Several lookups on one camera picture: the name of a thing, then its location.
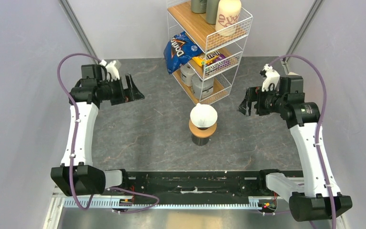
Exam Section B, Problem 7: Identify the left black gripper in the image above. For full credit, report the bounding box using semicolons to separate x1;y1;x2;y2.
98;74;144;106

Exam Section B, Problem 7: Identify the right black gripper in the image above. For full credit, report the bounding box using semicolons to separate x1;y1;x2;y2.
236;85;287;116

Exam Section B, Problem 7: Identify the single white paper filter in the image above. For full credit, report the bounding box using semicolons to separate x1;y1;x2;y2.
190;103;218;125

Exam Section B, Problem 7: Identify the wooden ring dripper stand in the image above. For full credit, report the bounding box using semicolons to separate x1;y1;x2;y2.
189;120;217;138

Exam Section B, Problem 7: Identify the dark glass carafe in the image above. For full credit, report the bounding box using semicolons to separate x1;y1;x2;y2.
191;134;210;146

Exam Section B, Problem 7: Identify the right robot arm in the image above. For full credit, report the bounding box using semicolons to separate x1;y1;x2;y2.
238;75;353;222

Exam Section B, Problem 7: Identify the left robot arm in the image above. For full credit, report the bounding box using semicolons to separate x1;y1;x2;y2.
51;64;145;197

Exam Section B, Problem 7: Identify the grey canister lower shelf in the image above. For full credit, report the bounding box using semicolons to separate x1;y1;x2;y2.
191;76;214;100

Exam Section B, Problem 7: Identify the yellow M&M candy bag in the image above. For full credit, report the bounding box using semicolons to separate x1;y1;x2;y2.
192;51;226;70

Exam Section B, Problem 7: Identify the white canister lower shelf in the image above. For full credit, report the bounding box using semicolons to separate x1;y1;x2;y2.
180;64;196;87

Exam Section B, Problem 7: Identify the blue Doritos chip bag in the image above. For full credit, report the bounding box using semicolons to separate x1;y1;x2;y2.
163;31;202;74

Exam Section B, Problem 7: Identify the cream white bottle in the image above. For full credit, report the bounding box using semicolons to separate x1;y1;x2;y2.
215;0;242;37

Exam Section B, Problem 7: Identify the grey green bottle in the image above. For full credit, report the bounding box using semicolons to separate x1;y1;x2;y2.
205;0;219;25
191;0;207;14

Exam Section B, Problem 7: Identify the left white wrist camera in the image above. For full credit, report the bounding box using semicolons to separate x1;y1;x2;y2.
99;60;121;82

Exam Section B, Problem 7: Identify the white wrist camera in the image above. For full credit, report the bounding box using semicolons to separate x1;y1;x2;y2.
260;64;280;92
99;60;121;82

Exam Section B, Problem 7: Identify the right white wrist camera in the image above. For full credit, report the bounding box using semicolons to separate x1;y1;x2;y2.
260;64;280;92

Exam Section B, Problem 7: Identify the white wire shelf rack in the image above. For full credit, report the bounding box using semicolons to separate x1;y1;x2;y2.
166;0;253;104

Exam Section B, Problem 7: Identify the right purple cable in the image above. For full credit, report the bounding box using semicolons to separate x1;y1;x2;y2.
258;54;338;229

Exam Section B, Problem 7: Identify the purple cable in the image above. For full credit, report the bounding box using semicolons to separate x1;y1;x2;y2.
258;54;338;229
57;53;160;214

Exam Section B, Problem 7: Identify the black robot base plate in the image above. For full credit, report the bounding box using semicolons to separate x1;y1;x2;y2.
101;170;304;206

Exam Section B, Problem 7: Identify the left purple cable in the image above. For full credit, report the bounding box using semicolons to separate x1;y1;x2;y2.
57;53;160;214

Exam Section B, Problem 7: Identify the aluminium rail frame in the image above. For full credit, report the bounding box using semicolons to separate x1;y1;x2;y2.
43;171;332;229

